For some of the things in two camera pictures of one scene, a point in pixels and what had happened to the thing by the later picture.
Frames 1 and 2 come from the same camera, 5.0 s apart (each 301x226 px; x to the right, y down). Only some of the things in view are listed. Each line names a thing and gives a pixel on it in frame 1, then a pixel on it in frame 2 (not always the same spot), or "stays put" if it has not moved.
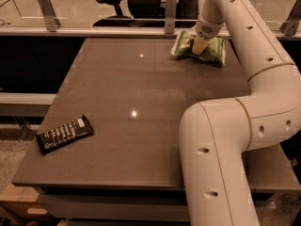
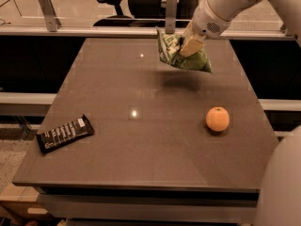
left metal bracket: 52,22 stays put
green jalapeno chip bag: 213,52 -> 169,47
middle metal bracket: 170,11 stays put
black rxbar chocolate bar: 64,133 stays put
